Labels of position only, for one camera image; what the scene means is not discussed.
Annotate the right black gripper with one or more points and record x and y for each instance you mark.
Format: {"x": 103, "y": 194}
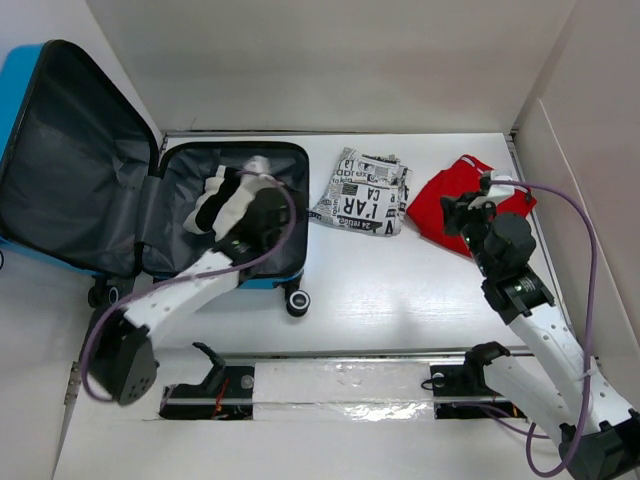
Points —
{"x": 455, "y": 210}

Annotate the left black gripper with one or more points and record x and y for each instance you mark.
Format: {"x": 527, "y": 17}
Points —
{"x": 289, "y": 202}

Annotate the red polo shirt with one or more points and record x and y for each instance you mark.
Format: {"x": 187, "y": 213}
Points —
{"x": 463, "y": 176}

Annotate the black and white striped garment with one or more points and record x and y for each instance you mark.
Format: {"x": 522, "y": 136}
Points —
{"x": 223, "y": 202}

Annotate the newspaper print garment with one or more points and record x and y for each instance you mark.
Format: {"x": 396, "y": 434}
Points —
{"x": 366, "y": 194}

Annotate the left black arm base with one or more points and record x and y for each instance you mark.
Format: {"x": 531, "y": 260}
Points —
{"x": 225, "y": 393}

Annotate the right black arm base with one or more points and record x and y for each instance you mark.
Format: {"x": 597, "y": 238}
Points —
{"x": 458, "y": 396}

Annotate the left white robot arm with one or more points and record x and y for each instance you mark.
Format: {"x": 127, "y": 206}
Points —
{"x": 118, "y": 363}

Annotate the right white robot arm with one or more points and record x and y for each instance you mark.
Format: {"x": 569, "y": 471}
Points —
{"x": 595, "y": 430}

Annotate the blue hard-shell suitcase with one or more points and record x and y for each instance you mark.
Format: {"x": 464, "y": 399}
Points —
{"x": 84, "y": 183}

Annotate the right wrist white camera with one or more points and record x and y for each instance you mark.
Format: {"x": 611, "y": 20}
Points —
{"x": 495, "y": 187}

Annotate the wrist white camera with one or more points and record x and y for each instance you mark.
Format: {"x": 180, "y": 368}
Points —
{"x": 495, "y": 187}
{"x": 257, "y": 166}

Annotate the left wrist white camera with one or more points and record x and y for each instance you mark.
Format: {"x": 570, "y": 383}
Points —
{"x": 257, "y": 166}

